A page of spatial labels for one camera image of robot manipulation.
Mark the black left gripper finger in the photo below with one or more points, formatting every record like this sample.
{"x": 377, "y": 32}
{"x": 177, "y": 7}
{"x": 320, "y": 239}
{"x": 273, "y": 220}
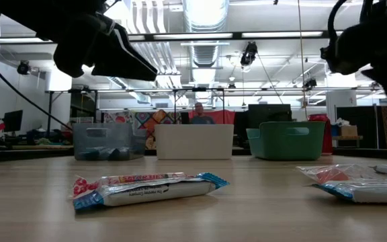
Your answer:
{"x": 123, "y": 64}

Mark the red white Smarties roll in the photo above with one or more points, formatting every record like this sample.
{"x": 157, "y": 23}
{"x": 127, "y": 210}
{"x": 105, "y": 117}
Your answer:
{"x": 139, "y": 179}

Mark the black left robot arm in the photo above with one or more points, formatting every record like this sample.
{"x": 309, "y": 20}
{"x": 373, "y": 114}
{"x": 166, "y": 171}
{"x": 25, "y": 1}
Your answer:
{"x": 12, "y": 13}

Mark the black partition panel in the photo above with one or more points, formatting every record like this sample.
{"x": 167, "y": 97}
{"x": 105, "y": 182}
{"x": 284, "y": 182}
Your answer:
{"x": 356, "y": 116}

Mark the cardboard box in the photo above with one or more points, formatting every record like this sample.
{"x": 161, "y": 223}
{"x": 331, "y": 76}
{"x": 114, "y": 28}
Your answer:
{"x": 348, "y": 130}

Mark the wooden top workbench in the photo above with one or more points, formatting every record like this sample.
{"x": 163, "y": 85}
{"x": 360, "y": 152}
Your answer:
{"x": 348, "y": 138}

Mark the colourful patterned quilt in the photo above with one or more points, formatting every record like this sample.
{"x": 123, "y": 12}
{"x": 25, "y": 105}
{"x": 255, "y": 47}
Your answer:
{"x": 136, "y": 122}

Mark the white light strip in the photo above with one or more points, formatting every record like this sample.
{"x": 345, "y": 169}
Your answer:
{"x": 15, "y": 40}
{"x": 281, "y": 34}
{"x": 193, "y": 35}

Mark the person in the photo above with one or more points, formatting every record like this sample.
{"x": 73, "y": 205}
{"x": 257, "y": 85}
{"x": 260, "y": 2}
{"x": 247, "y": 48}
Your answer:
{"x": 203, "y": 116}

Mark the black computer monitor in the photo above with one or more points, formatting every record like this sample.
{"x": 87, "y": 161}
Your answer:
{"x": 13, "y": 120}

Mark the white plastic bin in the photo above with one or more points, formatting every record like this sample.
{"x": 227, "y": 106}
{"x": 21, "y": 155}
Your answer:
{"x": 193, "y": 141}

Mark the black monitor pair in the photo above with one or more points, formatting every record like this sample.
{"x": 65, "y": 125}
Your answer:
{"x": 269, "y": 116}

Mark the teal plastic bin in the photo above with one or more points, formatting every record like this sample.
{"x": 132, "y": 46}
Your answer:
{"x": 286, "y": 142}

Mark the black hanging camera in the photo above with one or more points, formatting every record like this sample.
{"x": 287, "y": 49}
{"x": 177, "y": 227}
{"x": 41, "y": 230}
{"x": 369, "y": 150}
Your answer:
{"x": 23, "y": 67}
{"x": 309, "y": 83}
{"x": 249, "y": 53}

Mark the black background table frame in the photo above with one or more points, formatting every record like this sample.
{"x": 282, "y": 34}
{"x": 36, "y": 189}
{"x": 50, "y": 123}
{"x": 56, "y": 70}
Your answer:
{"x": 50, "y": 111}

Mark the silver ventilation duct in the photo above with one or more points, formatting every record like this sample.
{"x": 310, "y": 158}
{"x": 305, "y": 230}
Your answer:
{"x": 207, "y": 17}

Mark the black aluminium table frame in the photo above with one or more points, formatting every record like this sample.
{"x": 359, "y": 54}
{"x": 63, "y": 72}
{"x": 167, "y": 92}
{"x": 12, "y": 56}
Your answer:
{"x": 29, "y": 155}

